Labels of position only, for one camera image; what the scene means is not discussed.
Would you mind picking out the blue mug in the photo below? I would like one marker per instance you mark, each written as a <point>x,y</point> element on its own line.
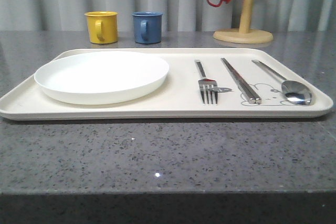
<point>147,27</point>

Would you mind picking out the silver metal fork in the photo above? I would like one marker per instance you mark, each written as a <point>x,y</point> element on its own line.
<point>206,86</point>

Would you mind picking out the silver metal spoon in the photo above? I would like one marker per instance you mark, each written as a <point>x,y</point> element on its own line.
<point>295,92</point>

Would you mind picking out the cream rabbit serving tray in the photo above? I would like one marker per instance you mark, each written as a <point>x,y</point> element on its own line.
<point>253,93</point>

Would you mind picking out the white round plate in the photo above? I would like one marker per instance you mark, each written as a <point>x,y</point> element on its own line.
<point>104,77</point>

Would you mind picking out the wooden mug tree stand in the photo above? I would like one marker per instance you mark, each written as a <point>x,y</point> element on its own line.
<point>244,34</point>

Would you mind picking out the yellow mug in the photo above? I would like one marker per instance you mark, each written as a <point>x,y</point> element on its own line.
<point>102,27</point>

